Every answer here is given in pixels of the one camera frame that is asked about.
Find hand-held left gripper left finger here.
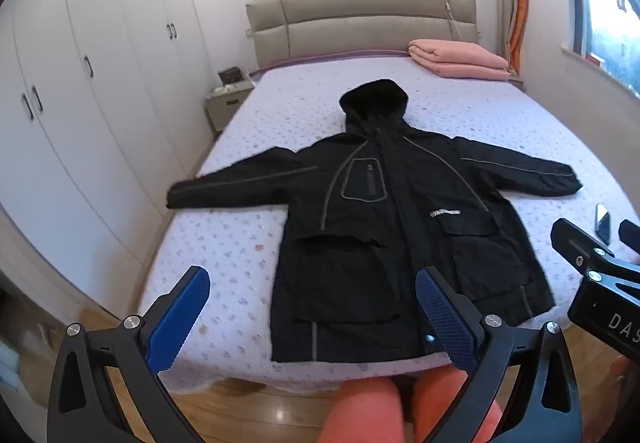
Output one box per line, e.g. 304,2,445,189
47,265,211,443

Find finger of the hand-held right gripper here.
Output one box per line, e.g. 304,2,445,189
550,218,617,269
618,219,640,255

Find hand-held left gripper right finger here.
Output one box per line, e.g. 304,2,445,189
415,266,584,443

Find black hooded jacket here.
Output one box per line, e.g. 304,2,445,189
166,79,584,365

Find smartphone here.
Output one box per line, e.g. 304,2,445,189
594,203,612,245

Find bed with floral quilt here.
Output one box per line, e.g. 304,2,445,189
135,54,640,396

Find person's legs in orange pants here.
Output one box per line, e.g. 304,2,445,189
317,363,502,443

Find folded pink blanket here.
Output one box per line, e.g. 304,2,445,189
408,39,512,82

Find beige nightstand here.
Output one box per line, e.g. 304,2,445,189
204,79,255,134

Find white wardrobe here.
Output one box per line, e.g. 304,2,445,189
0,0,217,339

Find beige padded headboard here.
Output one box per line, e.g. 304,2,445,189
245,0,481,70

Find white cable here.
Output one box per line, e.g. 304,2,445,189
444,0,466,44

